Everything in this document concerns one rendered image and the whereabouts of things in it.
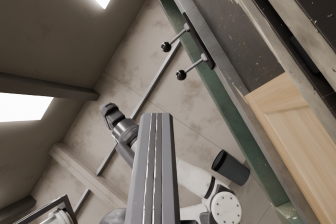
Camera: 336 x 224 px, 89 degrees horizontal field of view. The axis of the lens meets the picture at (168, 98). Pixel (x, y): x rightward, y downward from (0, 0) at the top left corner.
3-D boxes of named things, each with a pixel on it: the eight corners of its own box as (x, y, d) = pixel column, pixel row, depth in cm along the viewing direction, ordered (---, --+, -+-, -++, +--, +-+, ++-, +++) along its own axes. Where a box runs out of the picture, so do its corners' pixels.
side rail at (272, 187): (294, 189, 68) (268, 201, 69) (173, -15, 91) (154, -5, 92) (303, 195, 63) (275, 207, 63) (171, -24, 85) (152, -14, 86)
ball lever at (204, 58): (213, 60, 55) (182, 82, 62) (207, 51, 55) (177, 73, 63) (209, 59, 52) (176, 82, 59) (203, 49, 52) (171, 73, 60)
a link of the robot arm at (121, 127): (124, 118, 70) (143, 136, 64) (103, 132, 65) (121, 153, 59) (119, 96, 61) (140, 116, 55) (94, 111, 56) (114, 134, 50)
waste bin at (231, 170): (248, 163, 346) (223, 146, 358) (253, 173, 302) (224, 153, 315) (236, 180, 353) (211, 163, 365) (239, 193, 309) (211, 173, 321)
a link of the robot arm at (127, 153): (144, 117, 58) (168, 139, 52) (137, 140, 63) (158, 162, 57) (115, 128, 49) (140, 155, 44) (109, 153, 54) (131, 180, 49)
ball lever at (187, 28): (195, 30, 57) (167, 55, 64) (190, 21, 58) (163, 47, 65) (190, 28, 54) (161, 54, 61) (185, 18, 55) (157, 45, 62)
